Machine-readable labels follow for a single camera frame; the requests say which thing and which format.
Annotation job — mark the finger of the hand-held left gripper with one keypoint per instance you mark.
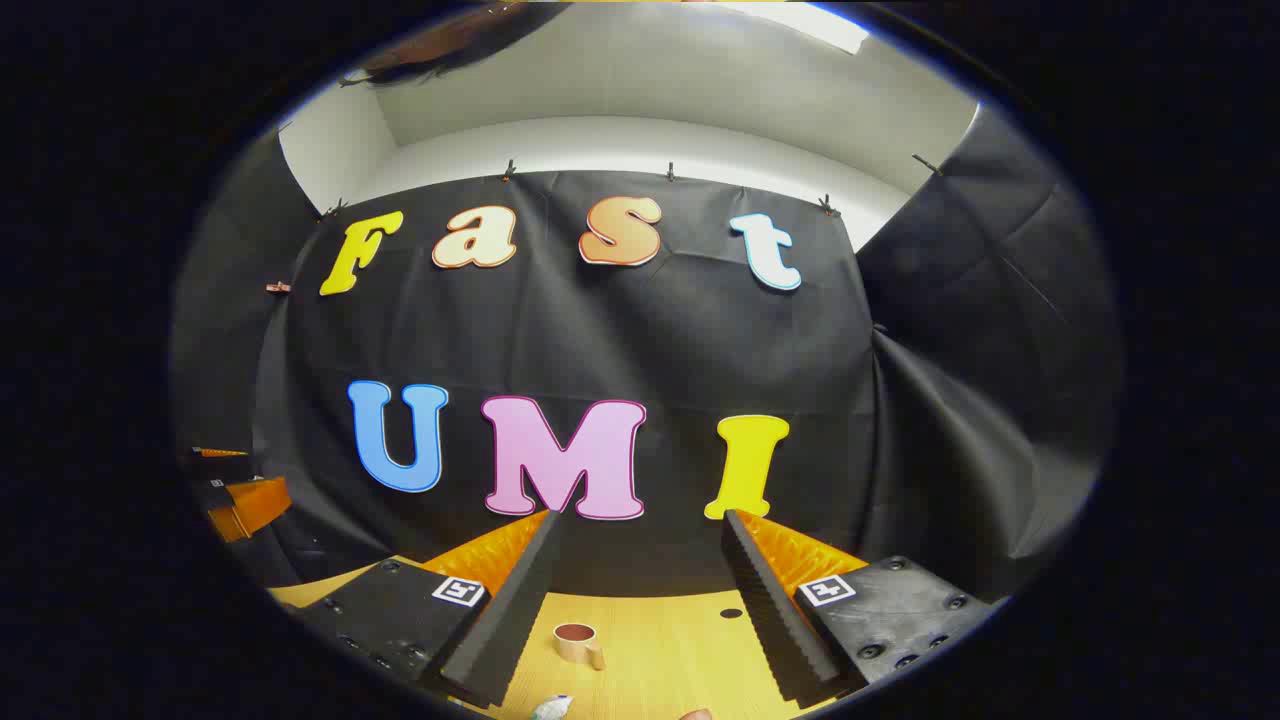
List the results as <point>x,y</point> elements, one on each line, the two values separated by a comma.
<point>222,466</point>
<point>255,505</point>

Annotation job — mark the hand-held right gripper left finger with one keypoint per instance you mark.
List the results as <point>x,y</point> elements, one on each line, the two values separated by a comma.
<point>510,620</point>

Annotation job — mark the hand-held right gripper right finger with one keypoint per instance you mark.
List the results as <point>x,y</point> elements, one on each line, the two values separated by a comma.
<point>775,620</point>

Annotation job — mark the beige cup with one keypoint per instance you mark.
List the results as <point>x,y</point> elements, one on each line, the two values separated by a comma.
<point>575,648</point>

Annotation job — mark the white toothpaste tube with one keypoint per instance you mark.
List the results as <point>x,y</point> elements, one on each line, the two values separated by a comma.
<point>552,708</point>

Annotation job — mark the wooden desktop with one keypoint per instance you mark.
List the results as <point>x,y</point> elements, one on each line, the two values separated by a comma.
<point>660,650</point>

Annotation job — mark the black backdrop cloth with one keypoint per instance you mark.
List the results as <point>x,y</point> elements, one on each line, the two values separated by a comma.
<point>650,340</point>

